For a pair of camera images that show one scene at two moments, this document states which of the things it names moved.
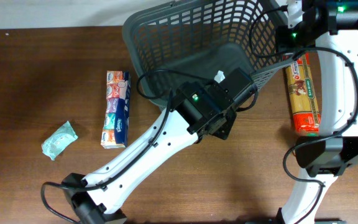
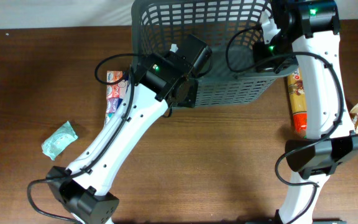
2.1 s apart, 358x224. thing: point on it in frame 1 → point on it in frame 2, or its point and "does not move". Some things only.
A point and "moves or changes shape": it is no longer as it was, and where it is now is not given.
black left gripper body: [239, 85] → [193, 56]
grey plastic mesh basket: [173, 43] moves or changes shape
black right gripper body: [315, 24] → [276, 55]
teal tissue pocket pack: [60, 140] does not move
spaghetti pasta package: [304, 95] does not move
